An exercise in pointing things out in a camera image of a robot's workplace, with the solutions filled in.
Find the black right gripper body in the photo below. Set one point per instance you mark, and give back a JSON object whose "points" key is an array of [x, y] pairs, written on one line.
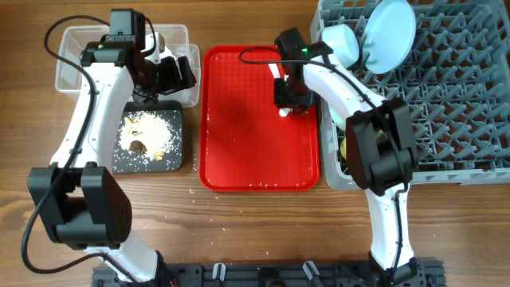
{"points": [[292, 95]]}

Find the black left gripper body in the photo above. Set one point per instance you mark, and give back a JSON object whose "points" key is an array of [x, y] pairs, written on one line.
{"points": [[163, 78]]}

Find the green bowl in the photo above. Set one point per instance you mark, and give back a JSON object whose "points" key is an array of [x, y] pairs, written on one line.
{"points": [[337, 120]]}

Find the rice and food scraps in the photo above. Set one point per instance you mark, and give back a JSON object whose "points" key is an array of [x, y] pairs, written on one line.
{"points": [[148, 135]]}

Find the yellow cup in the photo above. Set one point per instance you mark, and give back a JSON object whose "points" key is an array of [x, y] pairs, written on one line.
{"points": [[343, 148]]}

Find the light blue bowl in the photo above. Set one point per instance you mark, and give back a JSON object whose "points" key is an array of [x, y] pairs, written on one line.
{"points": [[343, 41]]}

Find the light blue plate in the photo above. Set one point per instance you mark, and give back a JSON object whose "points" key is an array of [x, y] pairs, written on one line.
{"points": [[389, 35]]}

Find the pink plastic fork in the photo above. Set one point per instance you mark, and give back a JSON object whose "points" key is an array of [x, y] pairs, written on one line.
{"points": [[275, 71]]}

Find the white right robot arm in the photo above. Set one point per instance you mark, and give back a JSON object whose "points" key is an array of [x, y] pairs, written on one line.
{"points": [[381, 149]]}

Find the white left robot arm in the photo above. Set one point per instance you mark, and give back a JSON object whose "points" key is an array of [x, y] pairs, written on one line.
{"points": [[77, 198]]}

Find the black food waste tray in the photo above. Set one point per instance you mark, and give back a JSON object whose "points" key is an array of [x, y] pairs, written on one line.
{"points": [[124, 162]]}

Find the grey dishwasher rack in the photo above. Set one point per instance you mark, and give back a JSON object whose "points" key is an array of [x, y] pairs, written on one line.
{"points": [[456, 82]]}

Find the white plastic spoon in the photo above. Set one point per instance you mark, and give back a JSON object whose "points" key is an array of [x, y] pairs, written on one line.
{"points": [[284, 112]]}

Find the red serving tray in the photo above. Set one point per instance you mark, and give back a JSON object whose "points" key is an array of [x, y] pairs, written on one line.
{"points": [[244, 144]]}

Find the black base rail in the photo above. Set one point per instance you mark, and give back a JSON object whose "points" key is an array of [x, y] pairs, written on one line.
{"points": [[423, 273]]}

